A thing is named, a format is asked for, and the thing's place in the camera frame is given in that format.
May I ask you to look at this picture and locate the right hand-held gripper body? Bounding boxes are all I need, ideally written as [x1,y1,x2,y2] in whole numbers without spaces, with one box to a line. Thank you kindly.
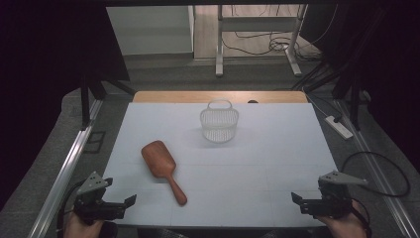
[300,170,368,220]

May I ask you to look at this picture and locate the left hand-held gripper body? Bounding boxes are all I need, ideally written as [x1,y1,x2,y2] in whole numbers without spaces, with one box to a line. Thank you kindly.
[72,171,127,226]

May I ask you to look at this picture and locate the brown wooden hairbrush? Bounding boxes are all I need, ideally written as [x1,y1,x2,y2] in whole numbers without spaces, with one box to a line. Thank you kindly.
[141,140,188,206]

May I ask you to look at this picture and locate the white plastic mesh basket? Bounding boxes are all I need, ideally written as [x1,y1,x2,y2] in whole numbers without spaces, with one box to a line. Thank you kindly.
[199,98,240,144]

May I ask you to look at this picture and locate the person's right hand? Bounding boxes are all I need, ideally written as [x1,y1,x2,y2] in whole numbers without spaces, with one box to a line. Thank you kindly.
[317,200,368,238]

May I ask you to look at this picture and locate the person's left hand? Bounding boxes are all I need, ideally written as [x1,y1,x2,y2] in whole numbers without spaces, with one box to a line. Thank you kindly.
[63,210,107,238]

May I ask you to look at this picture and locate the white power strip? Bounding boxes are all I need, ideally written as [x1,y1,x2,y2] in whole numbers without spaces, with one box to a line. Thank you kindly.
[324,115,354,140]

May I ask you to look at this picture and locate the black metal stand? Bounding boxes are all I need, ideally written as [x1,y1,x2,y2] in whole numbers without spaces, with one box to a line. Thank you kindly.
[79,73,137,131]
[290,59,366,132]

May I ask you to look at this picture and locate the wooden table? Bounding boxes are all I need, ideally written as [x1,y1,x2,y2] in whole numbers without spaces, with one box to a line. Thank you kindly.
[132,90,309,104]

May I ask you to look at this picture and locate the white cabinet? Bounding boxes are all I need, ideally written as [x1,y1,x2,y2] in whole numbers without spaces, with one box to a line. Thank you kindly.
[106,5,195,57]

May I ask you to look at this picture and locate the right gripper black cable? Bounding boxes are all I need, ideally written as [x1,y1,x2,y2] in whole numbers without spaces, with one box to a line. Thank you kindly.
[351,197,372,238]

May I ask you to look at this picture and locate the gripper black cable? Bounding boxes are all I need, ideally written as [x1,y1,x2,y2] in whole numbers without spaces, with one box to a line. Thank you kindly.
[56,179,87,238]
[351,197,372,238]

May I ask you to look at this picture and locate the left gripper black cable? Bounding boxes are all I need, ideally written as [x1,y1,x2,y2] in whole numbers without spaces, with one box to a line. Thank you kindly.
[56,179,87,238]

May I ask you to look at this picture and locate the aluminium rail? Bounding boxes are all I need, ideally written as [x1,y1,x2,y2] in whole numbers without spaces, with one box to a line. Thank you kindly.
[334,98,420,238]
[27,98,104,238]

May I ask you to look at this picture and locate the black looped floor cable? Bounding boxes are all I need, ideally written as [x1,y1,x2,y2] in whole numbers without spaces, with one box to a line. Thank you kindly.
[341,151,411,198]

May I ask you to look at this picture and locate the tangled black floor cables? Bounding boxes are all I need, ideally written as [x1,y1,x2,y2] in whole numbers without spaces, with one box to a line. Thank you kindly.
[220,4,340,63]

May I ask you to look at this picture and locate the white metal desk frame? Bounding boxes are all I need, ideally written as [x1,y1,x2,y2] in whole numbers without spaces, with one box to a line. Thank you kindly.
[215,4,309,78]

